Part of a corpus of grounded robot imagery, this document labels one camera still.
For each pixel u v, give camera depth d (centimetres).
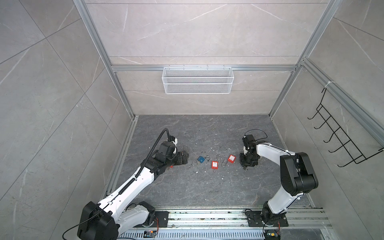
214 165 90
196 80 101
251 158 79
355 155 60
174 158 64
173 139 71
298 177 48
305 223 73
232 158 94
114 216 40
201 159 95
